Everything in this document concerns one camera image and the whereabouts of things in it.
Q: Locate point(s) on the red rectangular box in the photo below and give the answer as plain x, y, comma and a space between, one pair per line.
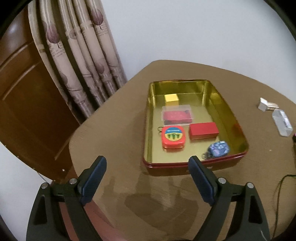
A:
203, 129

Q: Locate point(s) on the clear plastic case blue label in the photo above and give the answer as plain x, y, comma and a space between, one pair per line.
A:
282, 122

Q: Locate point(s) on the small clear case red contents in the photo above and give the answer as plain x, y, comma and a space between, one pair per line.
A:
177, 115

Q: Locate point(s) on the orange tape measure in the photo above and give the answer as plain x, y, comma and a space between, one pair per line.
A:
173, 138

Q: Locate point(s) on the long silver metal box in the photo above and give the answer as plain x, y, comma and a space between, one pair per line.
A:
273, 107

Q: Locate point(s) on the beige leaf print curtain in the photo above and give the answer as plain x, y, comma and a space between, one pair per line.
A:
76, 58

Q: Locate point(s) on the brown wooden door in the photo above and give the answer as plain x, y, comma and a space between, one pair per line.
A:
27, 104

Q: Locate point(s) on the red tin box gold inside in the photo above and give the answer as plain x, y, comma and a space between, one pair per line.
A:
219, 111

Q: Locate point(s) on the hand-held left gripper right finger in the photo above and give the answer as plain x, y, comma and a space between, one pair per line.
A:
201, 183

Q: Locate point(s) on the yellow block striped side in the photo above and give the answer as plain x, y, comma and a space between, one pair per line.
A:
171, 98

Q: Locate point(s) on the white box zigzag side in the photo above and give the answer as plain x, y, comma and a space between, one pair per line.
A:
263, 104

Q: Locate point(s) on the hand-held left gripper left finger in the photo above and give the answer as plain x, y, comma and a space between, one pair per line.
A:
92, 183

